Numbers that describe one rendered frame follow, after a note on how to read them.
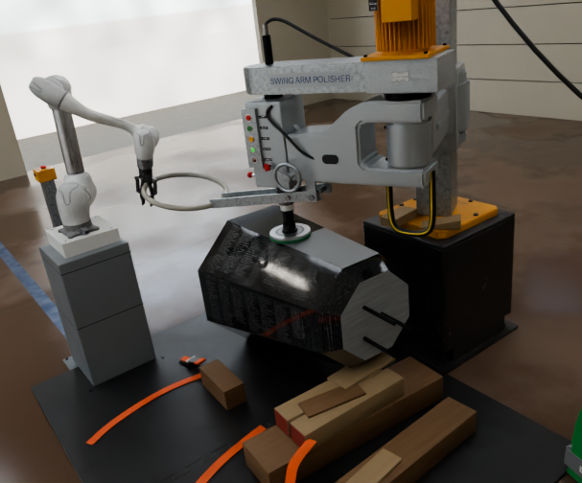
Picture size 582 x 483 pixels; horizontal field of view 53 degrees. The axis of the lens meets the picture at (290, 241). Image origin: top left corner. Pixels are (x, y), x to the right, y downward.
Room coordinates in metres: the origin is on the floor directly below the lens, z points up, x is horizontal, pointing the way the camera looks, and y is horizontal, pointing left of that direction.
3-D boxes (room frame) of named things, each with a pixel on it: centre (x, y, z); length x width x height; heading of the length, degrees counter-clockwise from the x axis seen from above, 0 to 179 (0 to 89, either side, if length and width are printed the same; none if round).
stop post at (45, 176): (3.95, 1.62, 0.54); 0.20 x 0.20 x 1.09; 34
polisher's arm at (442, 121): (2.86, -0.75, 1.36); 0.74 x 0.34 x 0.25; 154
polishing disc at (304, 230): (2.81, 0.00, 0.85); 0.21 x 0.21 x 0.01
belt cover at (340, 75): (2.62, -0.30, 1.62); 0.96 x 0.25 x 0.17; 57
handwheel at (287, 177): (2.64, -0.04, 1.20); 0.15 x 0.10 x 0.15; 57
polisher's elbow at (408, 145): (2.45, -0.56, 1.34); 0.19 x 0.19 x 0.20
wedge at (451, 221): (2.80, -0.79, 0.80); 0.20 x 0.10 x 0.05; 71
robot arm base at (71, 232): (3.12, 1.18, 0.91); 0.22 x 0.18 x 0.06; 38
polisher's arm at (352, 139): (2.58, -0.33, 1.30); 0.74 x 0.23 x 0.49; 57
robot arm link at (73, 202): (3.14, 1.19, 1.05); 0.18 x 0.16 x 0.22; 3
